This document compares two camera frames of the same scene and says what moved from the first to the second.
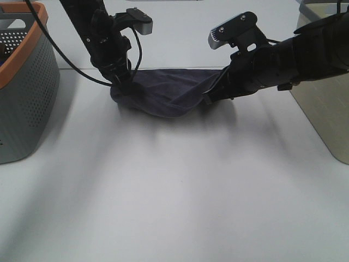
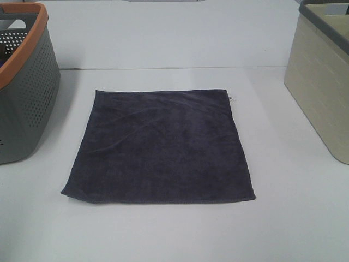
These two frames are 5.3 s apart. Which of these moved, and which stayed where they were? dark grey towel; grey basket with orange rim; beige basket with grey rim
Moved: dark grey towel
Stayed: grey basket with orange rim; beige basket with grey rim
